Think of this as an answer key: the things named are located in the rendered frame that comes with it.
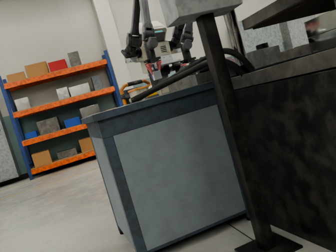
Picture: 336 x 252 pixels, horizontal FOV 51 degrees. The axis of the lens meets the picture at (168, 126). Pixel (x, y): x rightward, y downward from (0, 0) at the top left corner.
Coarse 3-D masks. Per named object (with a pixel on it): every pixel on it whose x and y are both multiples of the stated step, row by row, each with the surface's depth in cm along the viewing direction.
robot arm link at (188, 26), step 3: (186, 24) 248; (189, 24) 248; (186, 27) 247; (189, 27) 248; (183, 30) 248; (186, 30) 247; (189, 30) 247; (192, 30) 248; (183, 33) 246; (186, 33) 247; (189, 33) 251; (192, 33) 248; (183, 36) 246; (186, 36) 246; (189, 36) 247; (183, 39) 247
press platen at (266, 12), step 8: (280, 0) 144; (288, 0) 140; (296, 0) 136; (304, 0) 136; (264, 8) 154; (272, 8) 150; (280, 8) 145; (288, 8) 144; (248, 16) 167; (256, 16) 161; (264, 16) 156; (272, 16) 154; (248, 24) 169; (256, 24) 165
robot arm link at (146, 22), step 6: (144, 0) 232; (144, 6) 231; (144, 12) 229; (144, 18) 228; (144, 24) 226; (150, 24) 228; (144, 30) 224; (150, 30) 227; (144, 36) 224; (150, 36) 226
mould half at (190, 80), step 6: (228, 66) 205; (204, 72) 201; (234, 72) 207; (186, 78) 212; (192, 78) 204; (198, 78) 200; (204, 78) 201; (210, 78) 202; (174, 84) 233; (180, 84) 223; (186, 84) 214; (192, 84) 206; (174, 90) 237
